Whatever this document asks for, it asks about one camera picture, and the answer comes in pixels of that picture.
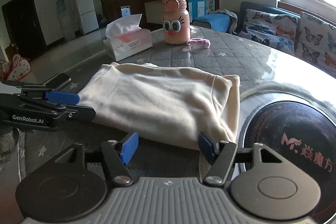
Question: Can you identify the cream sweatshirt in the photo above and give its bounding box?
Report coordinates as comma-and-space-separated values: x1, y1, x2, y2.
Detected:
79, 63, 240, 150

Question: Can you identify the black smartphone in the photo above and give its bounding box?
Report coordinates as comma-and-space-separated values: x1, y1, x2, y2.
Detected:
45, 73, 71, 90

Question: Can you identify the water dispenser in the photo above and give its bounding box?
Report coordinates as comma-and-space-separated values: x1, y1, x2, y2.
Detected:
56, 0, 76, 42

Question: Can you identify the white refrigerator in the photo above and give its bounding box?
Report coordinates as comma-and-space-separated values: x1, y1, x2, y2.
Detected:
75, 0, 99, 35

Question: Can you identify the black induction cooker plate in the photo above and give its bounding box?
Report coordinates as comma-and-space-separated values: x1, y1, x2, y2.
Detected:
239, 101, 335, 223

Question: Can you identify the tissue box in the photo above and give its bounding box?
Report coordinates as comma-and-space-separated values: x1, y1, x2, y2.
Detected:
103, 14, 153, 61

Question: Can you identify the pink cartoon water bottle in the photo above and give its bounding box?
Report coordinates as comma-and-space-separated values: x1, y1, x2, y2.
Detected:
162, 0, 190, 45

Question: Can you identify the blue folded blanket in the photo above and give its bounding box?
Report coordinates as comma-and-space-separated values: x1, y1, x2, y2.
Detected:
191, 9, 238, 34

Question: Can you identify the flat butterfly pillow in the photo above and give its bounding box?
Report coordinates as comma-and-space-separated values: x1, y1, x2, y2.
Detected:
239, 18, 298, 55

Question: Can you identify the blue sofa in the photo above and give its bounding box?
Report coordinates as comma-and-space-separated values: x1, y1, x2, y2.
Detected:
232, 1, 299, 34

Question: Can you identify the upright butterfly pillow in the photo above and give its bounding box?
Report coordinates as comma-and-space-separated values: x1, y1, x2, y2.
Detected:
294, 12, 336, 76

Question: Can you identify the blue white cabinet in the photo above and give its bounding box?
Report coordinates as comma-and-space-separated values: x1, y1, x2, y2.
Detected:
188, 0, 208, 22

